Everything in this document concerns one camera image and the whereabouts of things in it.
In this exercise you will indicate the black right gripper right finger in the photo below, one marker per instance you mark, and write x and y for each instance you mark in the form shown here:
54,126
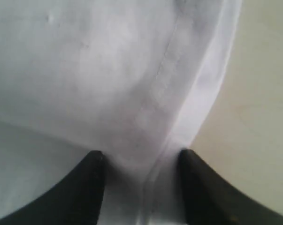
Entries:
210,200

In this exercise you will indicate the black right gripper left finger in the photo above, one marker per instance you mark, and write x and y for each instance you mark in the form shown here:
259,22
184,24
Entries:
75,200

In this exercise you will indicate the white t-shirt with red lettering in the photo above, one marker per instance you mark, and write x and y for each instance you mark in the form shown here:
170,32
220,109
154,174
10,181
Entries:
134,79

